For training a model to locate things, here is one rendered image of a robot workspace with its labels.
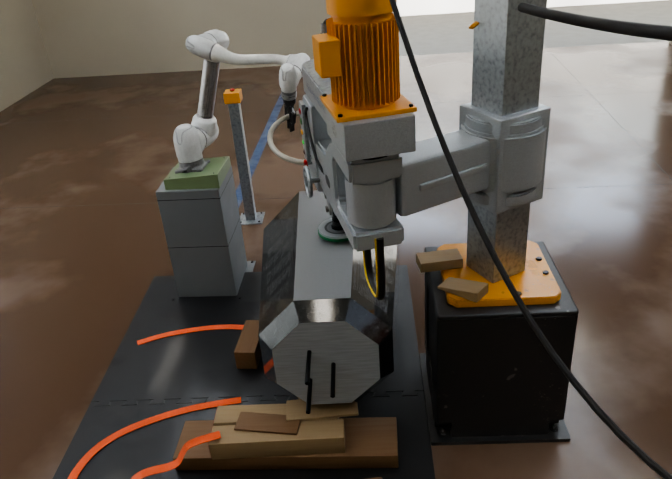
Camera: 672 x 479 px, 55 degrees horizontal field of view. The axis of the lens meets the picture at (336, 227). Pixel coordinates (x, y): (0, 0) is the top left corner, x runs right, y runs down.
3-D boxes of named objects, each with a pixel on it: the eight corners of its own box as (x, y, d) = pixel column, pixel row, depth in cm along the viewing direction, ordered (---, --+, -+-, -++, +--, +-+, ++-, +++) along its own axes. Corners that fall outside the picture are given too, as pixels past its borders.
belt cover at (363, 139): (416, 161, 223) (416, 115, 215) (346, 172, 218) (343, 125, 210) (349, 88, 305) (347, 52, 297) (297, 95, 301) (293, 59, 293)
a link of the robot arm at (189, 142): (173, 163, 401) (164, 130, 392) (188, 153, 417) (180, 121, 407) (195, 163, 396) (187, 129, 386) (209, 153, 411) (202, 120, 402)
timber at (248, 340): (248, 335, 390) (245, 319, 384) (267, 335, 389) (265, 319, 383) (236, 368, 364) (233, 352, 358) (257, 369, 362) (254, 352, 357)
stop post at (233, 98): (265, 212, 537) (247, 85, 486) (262, 224, 520) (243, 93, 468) (241, 214, 539) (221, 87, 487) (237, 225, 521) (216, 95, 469)
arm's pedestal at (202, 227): (169, 303, 429) (144, 195, 391) (189, 263, 473) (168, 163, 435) (243, 301, 425) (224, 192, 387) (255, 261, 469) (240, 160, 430)
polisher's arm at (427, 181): (503, 155, 296) (506, 102, 284) (560, 180, 269) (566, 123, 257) (366, 199, 266) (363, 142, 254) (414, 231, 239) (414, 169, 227)
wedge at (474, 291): (488, 292, 281) (488, 283, 278) (476, 303, 274) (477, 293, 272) (448, 278, 293) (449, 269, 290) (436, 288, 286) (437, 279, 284)
